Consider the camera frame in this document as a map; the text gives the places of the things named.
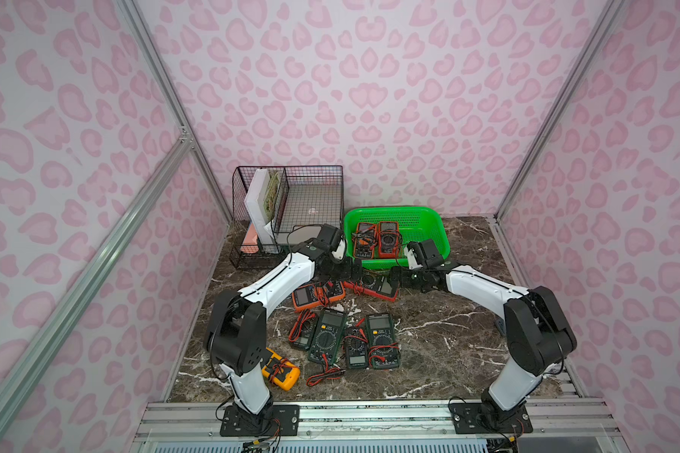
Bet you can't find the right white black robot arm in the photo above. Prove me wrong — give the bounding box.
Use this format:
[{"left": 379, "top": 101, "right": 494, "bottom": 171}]
[{"left": 390, "top": 240, "right": 577, "bottom": 423}]

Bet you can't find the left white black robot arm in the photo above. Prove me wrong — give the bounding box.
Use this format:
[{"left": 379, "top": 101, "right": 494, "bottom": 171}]
[{"left": 203, "top": 224, "right": 360, "bottom": 417}]

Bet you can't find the orange multimeter tall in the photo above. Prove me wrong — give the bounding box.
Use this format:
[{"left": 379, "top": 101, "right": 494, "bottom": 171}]
[{"left": 351, "top": 222, "right": 378, "bottom": 260}]

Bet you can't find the large green multimeter left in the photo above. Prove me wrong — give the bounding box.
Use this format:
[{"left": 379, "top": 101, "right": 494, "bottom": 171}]
[{"left": 307, "top": 309, "right": 347, "bottom": 365}]

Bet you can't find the white upright folder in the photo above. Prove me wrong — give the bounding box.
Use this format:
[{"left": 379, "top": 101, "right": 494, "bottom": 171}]
[{"left": 245, "top": 168, "right": 281, "bottom": 254}]

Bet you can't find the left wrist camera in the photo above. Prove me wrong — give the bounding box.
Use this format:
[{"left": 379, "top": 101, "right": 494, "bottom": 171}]
[{"left": 313, "top": 224, "right": 343, "bottom": 253}]

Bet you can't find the orange wide multimeter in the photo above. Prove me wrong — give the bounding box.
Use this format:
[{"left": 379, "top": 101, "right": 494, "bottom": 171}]
[{"left": 291, "top": 279, "right": 346, "bottom": 313}]

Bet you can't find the red wide multimeter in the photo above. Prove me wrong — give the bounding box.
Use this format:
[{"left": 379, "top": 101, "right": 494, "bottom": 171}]
[{"left": 343, "top": 272, "right": 400, "bottom": 302}]

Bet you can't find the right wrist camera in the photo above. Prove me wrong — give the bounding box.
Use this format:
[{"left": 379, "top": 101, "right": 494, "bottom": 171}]
[{"left": 404, "top": 239, "right": 445, "bottom": 270}]

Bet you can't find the small dark multimeter left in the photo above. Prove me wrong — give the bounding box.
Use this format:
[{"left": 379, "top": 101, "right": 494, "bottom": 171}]
[{"left": 288, "top": 311, "right": 317, "bottom": 351}]

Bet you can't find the small dark multimeter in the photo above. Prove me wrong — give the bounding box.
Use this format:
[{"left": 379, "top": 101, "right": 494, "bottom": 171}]
[
  {"left": 344, "top": 327, "right": 368, "bottom": 370},
  {"left": 288, "top": 311, "right": 317, "bottom": 351}
]

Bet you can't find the red small Delixi multimeter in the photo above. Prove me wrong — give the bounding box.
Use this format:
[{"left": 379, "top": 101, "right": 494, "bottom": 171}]
[{"left": 378, "top": 222, "right": 402, "bottom": 259}]

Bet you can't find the small dark multimeter centre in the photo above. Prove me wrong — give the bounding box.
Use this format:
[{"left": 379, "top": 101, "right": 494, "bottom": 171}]
[{"left": 344, "top": 327, "right": 368, "bottom": 370}]

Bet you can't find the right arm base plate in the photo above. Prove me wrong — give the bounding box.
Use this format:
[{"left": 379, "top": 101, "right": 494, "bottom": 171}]
[{"left": 448, "top": 401, "right": 534, "bottom": 436}]

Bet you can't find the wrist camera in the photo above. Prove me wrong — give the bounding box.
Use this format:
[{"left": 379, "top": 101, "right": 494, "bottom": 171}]
[
  {"left": 313, "top": 224, "right": 343, "bottom": 253},
  {"left": 404, "top": 239, "right": 445, "bottom": 270}
]

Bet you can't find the aluminium front rail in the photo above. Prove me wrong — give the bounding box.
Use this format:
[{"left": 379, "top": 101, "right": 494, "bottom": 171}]
[{"left": 130, "top": 398, "right": 630, "bottom": 452}]

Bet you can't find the green multimeter right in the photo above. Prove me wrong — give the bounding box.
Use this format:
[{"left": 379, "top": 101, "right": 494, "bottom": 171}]
[{"left": 366, "top": 313, "right": 400, "bottom": 370}]

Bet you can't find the black wire desk organizer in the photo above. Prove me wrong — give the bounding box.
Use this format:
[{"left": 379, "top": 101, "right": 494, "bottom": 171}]
[{"left": 230, "top": 165, "right": 345, "bottom": 270}]

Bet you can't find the pink notebook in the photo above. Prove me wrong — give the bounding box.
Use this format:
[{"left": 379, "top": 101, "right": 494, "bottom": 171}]
[{"left": 239, "top": 224, "right": 261, "bottom": 255}]

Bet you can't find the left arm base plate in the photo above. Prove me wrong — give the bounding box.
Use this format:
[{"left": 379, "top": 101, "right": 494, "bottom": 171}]
[{"left": 219, "top": 403, "right": 300, "bottom": 437}]

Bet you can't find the yellow multimeter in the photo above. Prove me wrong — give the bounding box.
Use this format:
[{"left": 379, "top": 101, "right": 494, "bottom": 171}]
[{"left": 262, "top": 348, "right": 300, "bottom": 392}]

